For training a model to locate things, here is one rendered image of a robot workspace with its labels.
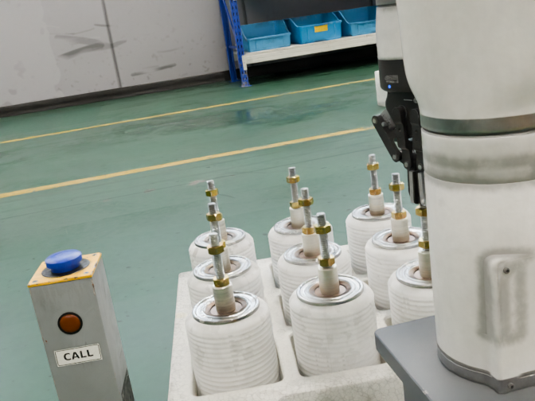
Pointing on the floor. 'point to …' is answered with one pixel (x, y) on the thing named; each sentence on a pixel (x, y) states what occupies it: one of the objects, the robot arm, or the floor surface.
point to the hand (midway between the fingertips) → (423, 185)
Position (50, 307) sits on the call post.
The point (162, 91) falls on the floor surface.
